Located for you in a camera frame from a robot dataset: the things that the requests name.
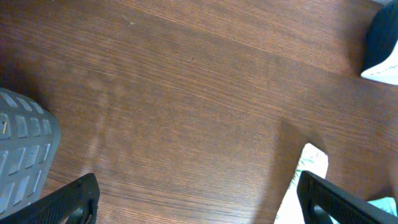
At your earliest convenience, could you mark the grey plastic basket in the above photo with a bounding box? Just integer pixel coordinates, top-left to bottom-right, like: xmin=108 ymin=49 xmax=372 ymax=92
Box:
xmin=1 ymin=88 xmax=61 ymax=219

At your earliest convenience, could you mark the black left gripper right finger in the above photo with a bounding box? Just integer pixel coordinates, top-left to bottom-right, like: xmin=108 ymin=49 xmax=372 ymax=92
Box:
xmin=297 ymin=170 xmax=398 ymax=224

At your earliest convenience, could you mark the white barcode scanner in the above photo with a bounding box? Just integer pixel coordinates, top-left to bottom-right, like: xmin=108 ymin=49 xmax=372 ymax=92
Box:
xmin=361 ymin=0 xmax=397 ymax=85

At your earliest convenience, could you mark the white cream tube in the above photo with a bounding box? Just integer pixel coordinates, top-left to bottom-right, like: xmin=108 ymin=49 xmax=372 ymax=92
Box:
xmin=274 ymin=143 xmax=329 ymax=224

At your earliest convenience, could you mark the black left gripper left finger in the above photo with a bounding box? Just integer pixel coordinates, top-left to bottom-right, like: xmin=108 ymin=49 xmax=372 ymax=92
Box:
xmin=1 ymin=173 xmax=100 ymax=224

